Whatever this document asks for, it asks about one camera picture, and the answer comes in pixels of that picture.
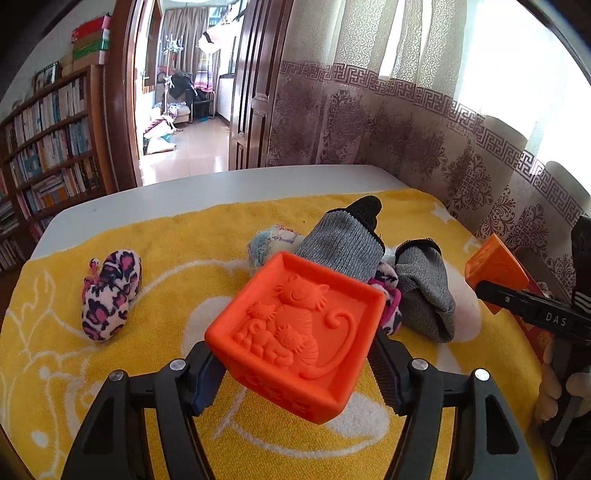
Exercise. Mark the hanging white garment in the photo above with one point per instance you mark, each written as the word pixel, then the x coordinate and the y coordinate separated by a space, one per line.
pixel 208 40

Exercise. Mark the wooden bookshelf with books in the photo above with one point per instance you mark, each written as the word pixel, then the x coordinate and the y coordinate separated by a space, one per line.
pixel 46 138

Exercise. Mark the chair with dark clothes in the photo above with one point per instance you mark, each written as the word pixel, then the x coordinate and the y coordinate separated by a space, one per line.
pixel 182 87

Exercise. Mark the pastel cream sock ball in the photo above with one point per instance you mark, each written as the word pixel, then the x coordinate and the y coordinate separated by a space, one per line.
pixel 268 244

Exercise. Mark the framed picture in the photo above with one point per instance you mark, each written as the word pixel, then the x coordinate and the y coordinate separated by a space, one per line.
pixel 46 76

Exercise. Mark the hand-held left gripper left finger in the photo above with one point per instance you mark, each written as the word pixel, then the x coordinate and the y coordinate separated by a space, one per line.
pixel 207 392

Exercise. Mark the person's right hand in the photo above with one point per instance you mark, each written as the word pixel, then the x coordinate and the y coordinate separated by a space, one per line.
pixel 548 387

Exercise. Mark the white bag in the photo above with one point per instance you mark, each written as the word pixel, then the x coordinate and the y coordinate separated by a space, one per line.
pixel 159 138

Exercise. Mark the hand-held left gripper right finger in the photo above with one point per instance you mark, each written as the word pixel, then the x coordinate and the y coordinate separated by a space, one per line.
pixel 384 367

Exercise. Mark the green flat box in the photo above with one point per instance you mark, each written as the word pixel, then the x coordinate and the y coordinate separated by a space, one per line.
pixel 92 48

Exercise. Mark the grey sock with black toe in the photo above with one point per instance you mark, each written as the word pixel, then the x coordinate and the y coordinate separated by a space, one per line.
pixel 337 244

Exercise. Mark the red rectangular box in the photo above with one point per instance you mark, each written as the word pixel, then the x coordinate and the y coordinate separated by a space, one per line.
pixel 535 334

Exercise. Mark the grey sock with black cuff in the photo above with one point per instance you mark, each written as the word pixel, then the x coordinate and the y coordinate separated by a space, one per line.
pixel 425 290

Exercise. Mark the wooden door frame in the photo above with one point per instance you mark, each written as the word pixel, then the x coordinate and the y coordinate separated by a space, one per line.
pixel 122 101

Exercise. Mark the white coat rack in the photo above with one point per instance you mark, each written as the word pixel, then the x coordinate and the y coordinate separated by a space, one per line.
pixel 170 64

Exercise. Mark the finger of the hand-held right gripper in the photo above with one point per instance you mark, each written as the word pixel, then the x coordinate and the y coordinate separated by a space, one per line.
pixel 545 318

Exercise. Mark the leopard print plush sock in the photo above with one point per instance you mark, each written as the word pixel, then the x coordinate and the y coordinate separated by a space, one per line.
pixel 111 300
pixel 390 300

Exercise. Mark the large orange embossed cube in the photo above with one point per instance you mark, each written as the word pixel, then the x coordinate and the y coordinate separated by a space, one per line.
pixel 295 332

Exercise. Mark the clear plastic wrapper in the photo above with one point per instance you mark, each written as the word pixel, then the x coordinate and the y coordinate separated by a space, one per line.
pixel 388 254

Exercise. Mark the small orange embossed cube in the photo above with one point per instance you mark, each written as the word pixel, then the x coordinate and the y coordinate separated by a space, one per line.
pixel 494 267

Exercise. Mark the dark wooden door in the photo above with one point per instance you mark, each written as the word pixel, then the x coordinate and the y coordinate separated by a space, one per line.
pixel 256 83

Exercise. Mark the yellow white towel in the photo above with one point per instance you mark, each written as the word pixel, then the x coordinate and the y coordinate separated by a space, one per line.
pixel 161 258

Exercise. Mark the distant brown curtain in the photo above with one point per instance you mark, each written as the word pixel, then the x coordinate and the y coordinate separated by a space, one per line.
pixel 180 37

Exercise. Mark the small grey white bundle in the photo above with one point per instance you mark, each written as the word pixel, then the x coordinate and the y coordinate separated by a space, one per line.
pixel 545 288

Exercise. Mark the beige flat box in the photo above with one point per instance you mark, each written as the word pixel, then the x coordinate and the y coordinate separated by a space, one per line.
pixel 81 64

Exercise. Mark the patterned sheer curtain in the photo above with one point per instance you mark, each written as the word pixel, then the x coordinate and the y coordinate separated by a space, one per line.
pixel 369 115

